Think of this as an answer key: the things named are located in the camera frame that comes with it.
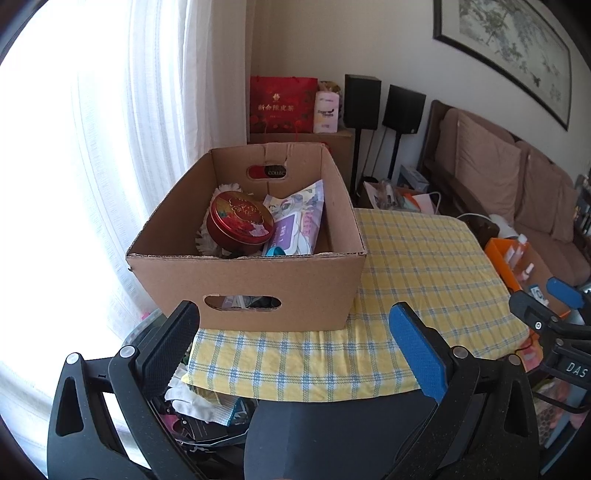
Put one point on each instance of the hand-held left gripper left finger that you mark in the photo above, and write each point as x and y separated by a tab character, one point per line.
171	350

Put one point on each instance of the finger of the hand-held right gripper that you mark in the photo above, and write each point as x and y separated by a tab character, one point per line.
563	293
531	314

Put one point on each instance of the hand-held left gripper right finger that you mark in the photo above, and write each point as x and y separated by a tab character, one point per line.
418	355

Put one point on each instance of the white fluffy duster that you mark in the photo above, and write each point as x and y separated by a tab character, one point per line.
203	242

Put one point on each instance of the teal collapsible funnel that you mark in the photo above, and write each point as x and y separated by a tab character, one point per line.
274	251

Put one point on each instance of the red round tin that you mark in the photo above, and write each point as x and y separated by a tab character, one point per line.
240	221

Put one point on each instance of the grey honeycomb patterned bag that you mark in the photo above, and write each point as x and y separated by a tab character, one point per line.
554	429

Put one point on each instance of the orange storage box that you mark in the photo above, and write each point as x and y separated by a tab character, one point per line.
503	263

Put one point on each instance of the white crumpled cloth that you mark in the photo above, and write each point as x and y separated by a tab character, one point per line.
203	401

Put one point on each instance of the yellow checked tablecloth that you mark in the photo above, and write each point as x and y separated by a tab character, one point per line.
415	277

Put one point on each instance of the brown sofa cushion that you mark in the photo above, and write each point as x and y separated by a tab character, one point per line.
540	194
565	212
489	170

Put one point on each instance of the white rounded object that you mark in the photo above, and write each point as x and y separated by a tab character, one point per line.
502	226

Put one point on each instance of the cluttered dark shelf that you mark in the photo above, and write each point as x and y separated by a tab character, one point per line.
582	198

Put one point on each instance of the small cardboard box of papers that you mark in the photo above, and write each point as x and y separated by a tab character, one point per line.
392	198

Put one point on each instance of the purple wet wipes pack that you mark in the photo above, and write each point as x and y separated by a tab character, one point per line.
284	235

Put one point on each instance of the light blue box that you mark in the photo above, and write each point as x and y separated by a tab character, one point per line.
413	177

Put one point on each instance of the brown sofa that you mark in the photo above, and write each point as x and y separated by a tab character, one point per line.
443	152

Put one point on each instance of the floral printed plastic pack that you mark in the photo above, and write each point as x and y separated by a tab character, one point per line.
307	207

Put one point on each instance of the red chocolate gift bag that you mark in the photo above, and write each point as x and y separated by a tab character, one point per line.
272	171

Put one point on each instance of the black speaker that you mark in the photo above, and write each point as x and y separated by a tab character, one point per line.
404	110
362	101

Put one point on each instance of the framed ink painting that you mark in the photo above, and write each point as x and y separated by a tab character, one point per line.
508	41

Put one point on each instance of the white sheer curtain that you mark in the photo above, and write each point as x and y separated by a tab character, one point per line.
138	92

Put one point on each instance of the dark red gift bag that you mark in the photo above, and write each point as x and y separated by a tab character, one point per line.
281	106

